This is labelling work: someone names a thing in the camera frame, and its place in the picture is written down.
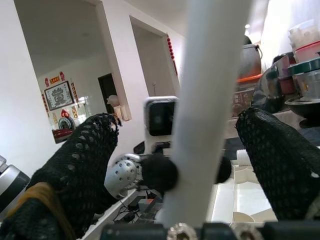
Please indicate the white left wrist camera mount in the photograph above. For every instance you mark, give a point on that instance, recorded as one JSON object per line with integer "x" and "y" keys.
{"x": 160, "y": 120}

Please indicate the black round basin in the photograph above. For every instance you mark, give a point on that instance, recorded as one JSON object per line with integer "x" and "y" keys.
{"x": 300, "y": 105}

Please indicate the white plastic table top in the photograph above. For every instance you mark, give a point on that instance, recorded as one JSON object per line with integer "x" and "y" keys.
{"x": 225, "y": 200}

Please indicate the green round lid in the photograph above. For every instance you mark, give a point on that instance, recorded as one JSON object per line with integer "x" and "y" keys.
{"x": 305, "y": 65}

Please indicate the cardboard box red print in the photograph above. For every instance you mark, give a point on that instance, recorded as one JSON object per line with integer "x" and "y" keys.
{"x": 241, "y": 102}

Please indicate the white plastic table leg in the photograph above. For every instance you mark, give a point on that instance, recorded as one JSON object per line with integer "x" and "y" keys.
{"x": 207, "y": 100}

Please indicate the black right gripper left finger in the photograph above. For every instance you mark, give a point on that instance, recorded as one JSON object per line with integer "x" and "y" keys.
{"x": 82, "y": 155}

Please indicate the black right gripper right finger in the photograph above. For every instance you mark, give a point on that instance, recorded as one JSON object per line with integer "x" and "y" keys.
{"x": 275, "y": 162}

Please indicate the orange plastic lid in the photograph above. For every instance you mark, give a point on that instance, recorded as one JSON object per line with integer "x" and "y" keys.
{"x": 247, "y": 78}

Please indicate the framed calligraphy picture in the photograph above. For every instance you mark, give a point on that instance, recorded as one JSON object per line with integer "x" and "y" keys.
{"x": 58, "y": 96}

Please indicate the clear lidded food container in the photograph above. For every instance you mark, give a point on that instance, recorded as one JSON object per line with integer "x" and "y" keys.
{"x": 305, "y": 35}

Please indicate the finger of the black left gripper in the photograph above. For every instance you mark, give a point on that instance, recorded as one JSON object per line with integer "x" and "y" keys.
{"x": 160, "y": 175}
{"x": 223, "y": 170}

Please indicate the grey box red light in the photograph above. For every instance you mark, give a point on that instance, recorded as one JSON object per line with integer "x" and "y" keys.
{"x": 146, "y": 206}

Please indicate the black plastic bag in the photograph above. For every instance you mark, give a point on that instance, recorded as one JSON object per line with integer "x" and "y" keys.
{"x": 267, "y": 95}

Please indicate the clear plastic storage box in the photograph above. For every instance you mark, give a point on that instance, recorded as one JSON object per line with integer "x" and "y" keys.
{"x": 308, "y": 85}

